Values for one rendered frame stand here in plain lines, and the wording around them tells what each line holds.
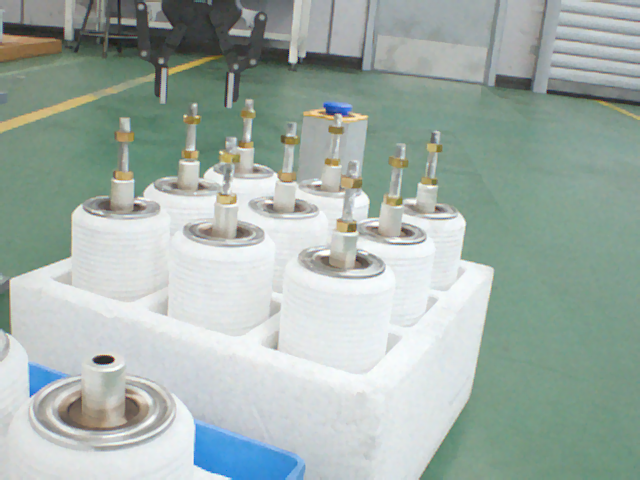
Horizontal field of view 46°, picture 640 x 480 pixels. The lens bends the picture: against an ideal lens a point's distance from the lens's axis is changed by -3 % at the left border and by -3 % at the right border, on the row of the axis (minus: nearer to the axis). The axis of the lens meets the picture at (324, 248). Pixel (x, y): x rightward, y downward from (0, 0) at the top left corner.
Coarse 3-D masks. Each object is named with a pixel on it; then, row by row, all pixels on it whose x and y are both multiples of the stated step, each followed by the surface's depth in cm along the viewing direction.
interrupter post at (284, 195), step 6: (276, 180) 80; (276, 186) 80; (282, 186) 79; (288, 186) 79; (294, 186) 80; (276, 192) 80; (282, 192) 79; (288, 192) 79; (294, 192) 80; (276, 198) 80; (282, 198) 79; (288, 198) 80; (294, 198) 80; (276, 204) 80; (282, 204) 80; (288, 204) 80; (276, 210) 80; (282, 210) 80; (288, 210) 80
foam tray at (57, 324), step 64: (64, 320) 71; (128, 320) 68; (448, 320) 75; (192, 384) 66; (256, 384) 63; (320, 384) 61; (384, 384) 61; (448, 384) 82; (320, 448) 62; (384, 448) 63
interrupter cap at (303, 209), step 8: (256, 200) 82; (264, 200) 82; (272, 200) 83; (296, 200) 84; (304, 200) 84; (248, 208) 80; (256, 208) 79; (264, 208) 79; (272, 208) 81; (296, 208) 82; (304, 208) 81; (312, 208) 81; (272, 216) 77; (280, 216) 77; (288, 216) 77; (296, 216) 78; (304, 216) 78; (312, 216) 79
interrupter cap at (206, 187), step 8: (168, 176) 87; (176, 176) 88; (160, 184) 84; (168, 184) 85; (176, 184) 86; (200, 184) 87; (208, 184) 86; (216, 184) 87; (168, 192) 82; (176, 192) 82; (184, 192) 82; (192, 192) 82; (200, 192) 82; (208, 192) 83; (216, 192) 84
